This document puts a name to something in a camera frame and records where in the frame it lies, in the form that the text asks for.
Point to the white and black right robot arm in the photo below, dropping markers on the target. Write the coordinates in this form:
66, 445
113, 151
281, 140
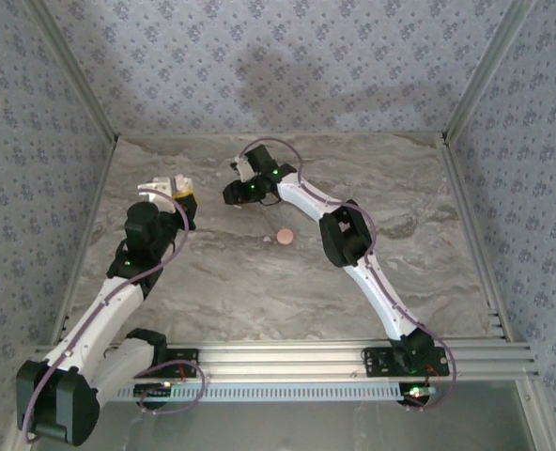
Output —
386, 300

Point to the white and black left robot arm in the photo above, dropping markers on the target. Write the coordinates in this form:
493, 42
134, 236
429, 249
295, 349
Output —
95, 319

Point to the pink round disc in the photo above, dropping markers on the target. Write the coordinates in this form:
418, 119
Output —
285, 237

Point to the black controller board green light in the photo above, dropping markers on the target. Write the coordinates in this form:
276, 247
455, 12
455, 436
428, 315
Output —
412, 397
151, 393

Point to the aluminium table side rail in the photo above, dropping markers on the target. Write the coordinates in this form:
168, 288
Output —
469, 221
96, 206

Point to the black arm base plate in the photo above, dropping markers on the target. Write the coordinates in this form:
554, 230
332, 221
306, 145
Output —
376, 362
186, 359

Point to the aluminium frame post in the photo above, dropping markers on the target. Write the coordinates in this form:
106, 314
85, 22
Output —
483, 70
15, 445
538, 415
78, 70

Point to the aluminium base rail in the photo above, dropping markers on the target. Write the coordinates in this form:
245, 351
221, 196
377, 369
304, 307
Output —
282, 359

